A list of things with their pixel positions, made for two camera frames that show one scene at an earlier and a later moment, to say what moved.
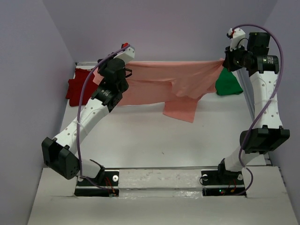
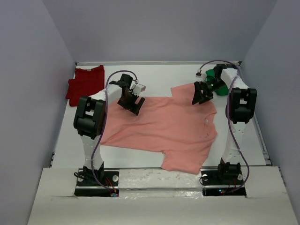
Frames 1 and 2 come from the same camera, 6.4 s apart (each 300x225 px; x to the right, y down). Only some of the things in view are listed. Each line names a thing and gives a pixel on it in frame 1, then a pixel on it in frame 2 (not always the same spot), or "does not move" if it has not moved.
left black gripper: x=100 y=70 -> x=132 y=107
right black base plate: x=217 y=183 does not move
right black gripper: x=228 y=63 -> x=198 y=96
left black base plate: x=110 y=183 does not move
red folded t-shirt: x=75 y=86 does not move
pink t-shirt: x=178 y=86 -> x=171 y=125
